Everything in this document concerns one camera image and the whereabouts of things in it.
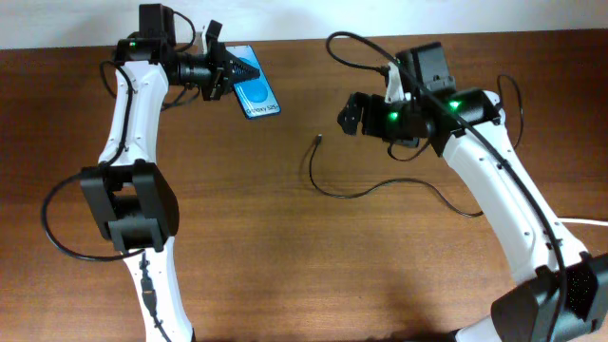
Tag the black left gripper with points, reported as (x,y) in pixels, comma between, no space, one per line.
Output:
(223,63)

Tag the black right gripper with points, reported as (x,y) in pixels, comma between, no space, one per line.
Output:
(375,107)

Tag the blue Galaxy smartphone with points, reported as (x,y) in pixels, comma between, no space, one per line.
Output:
(255,97)

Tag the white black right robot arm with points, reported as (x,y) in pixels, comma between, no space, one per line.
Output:
(560,289)

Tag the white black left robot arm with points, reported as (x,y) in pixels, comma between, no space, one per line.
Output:
(130,200)

